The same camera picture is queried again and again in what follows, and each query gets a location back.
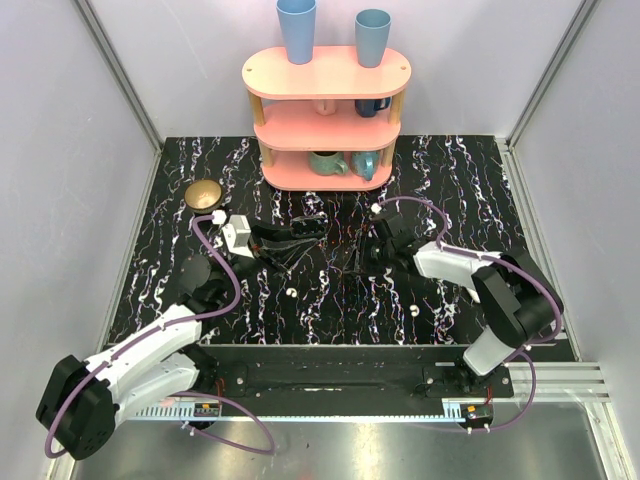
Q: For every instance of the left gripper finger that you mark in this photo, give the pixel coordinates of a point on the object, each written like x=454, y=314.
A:
x=283, y=253
x=280, y=233

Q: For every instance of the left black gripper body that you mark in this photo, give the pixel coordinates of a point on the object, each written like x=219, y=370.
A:
x=261, y=242

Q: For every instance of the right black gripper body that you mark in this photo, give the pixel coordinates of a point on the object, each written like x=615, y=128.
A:
x=377, y=255

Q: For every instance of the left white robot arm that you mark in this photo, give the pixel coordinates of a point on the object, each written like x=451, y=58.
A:
x=86, y=400

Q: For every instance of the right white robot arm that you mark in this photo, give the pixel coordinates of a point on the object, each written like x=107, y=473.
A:
x=517, y=300

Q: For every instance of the white oval case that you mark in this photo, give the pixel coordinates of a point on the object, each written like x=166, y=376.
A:
x=474, y=296

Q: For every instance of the green ceramic mug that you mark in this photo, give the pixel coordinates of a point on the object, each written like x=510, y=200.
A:
x=327, y=163

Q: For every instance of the light blue ceramic mug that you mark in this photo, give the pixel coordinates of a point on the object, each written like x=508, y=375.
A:
x=364, y=164

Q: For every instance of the pink three-tier wooden shelf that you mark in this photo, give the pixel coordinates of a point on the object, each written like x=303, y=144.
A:
x=288, y=129

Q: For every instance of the pink mug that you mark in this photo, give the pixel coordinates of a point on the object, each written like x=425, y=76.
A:
x=325, y=107

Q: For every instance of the dark blue mug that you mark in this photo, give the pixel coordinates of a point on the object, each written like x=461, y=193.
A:
x=368, y=108

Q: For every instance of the left light blue tumbler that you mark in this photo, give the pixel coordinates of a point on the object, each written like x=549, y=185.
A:
x=297, y=24

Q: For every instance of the light blue tumbler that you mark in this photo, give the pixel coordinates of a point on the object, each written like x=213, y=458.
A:
x=297, y=24
x=372, y=27

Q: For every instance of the right light blue tumbler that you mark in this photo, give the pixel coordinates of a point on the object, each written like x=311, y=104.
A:
x=372, y=27

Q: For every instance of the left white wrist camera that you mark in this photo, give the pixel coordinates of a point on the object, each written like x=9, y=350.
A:
x=236, y=234

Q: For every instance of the black mounting base plate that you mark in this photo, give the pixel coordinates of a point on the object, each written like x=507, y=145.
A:
x=432, y=370

